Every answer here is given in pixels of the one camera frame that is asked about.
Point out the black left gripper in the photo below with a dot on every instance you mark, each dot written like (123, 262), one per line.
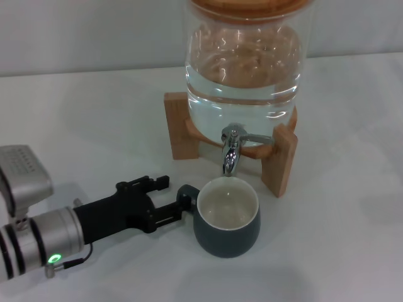
(110, 214)

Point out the dark grey ceramic cup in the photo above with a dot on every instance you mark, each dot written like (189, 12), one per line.
(226, 232)

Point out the chrome faucet with lever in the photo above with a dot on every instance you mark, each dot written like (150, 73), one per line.
(230, 157)

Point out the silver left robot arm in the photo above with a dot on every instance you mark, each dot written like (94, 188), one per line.
(41, 242)

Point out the wooden dispenser stand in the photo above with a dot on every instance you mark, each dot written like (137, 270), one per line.
(178, 126)

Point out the clear glass water dispenser jar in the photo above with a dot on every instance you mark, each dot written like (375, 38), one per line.
(242, 81)

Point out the wooden dispenser lid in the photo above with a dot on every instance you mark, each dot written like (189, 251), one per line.
(248, 9)

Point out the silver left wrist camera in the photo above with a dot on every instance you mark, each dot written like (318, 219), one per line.
(25, 176)

